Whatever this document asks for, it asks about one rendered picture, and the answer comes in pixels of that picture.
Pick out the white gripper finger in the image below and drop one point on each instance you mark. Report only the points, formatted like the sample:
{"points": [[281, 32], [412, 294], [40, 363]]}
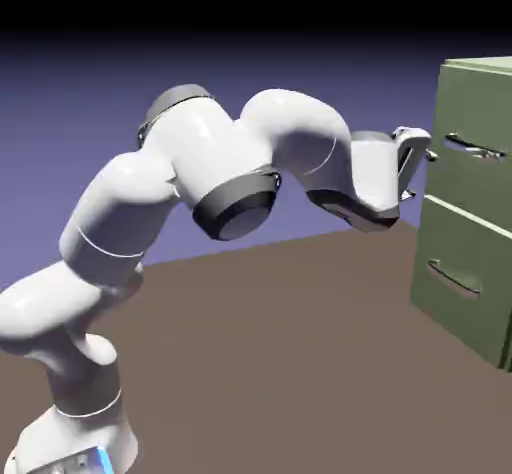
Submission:
{"points": [[432, 155]]}

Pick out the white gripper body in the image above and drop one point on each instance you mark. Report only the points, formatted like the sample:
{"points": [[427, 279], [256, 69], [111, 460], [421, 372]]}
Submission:
{"points": [[412, 150]]}

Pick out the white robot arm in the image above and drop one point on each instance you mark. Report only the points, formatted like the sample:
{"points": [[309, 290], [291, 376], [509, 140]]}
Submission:
{"points": [[208, 150]]}

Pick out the green cabinet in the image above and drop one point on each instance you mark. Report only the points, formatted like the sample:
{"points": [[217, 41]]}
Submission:
{"points": [[464, 218]]}

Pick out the green drawer front, lower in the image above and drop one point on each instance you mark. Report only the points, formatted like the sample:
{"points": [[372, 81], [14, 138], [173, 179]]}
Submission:
{"points": [[456, 282]]}

